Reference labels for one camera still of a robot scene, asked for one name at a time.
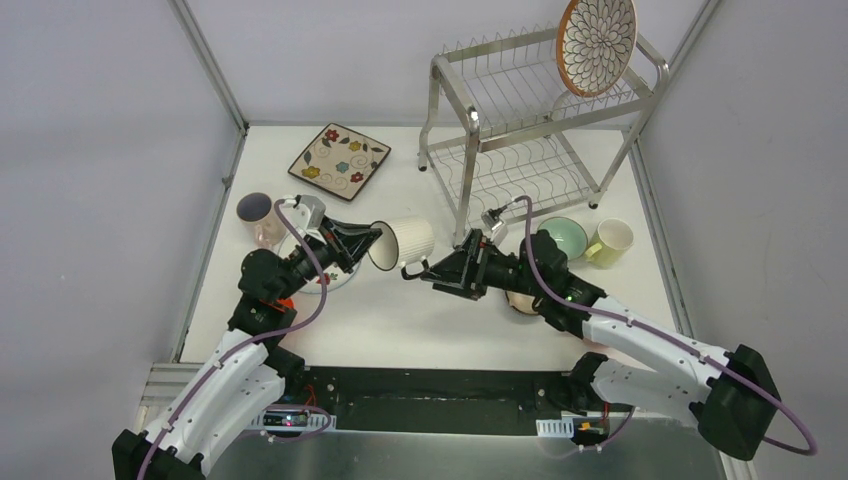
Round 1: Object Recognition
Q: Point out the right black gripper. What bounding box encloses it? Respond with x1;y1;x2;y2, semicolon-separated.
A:
420;227;546;301

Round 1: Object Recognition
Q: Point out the white ribbed mug black handle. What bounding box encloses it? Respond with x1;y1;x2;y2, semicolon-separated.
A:
368;216;435;280

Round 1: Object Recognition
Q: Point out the brown rim petal pattern plate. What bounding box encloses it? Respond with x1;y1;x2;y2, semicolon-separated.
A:
555;0;638;98

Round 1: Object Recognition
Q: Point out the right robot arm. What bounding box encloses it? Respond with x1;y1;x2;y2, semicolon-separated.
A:
421;229;779;461

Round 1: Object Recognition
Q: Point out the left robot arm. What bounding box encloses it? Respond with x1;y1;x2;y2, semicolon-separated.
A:
111;217;383;479

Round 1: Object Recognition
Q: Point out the steel two-tier dish rack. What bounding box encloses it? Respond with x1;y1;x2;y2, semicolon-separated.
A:
418;28;672;243

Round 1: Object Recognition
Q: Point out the watermelon pattern round plate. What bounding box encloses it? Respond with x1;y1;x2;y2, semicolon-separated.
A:
274;234;361;295

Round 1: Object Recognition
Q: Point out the dark patterned cream bowl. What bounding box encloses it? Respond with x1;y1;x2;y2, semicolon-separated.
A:
505;291;539;316

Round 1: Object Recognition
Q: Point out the orange plastic bowl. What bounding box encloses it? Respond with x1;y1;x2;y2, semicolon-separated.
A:
273;298;294;311

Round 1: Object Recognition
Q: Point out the square floral plate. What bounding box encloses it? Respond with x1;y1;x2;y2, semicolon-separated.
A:
288;123;392;202

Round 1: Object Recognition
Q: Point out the mint green bowl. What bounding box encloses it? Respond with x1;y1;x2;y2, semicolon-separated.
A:
537;217;589;260

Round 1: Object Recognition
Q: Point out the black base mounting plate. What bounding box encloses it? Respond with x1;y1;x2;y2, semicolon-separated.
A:
270;366;614;436

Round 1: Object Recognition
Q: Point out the pale yellow mug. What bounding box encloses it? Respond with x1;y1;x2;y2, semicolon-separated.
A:
583;218;635;269

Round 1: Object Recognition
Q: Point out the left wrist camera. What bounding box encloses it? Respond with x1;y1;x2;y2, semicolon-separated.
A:
282;195;326;234

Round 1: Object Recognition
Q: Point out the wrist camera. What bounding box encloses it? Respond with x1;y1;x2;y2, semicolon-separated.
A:
481;206;508;246
282;195;326;234

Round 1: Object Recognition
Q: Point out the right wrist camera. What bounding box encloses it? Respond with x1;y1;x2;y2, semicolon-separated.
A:
481;206;508;246

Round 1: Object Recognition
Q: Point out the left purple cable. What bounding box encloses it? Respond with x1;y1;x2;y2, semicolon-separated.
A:
135;197;329;480

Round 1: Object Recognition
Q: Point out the purple cable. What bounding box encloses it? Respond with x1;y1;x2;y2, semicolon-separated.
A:
135;197;329;480
506;194;819;458

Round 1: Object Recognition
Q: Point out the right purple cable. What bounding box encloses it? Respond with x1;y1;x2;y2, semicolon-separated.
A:
506;194;819;458

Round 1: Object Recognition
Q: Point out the left white cable duct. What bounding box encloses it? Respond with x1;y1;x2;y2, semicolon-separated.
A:
246;410;337;433

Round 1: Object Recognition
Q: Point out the white cable duct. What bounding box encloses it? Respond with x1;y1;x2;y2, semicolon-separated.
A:
246;410;337;433
535;417;575;439

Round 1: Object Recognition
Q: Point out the right white cable duct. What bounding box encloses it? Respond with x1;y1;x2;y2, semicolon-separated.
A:
535;417;575;439

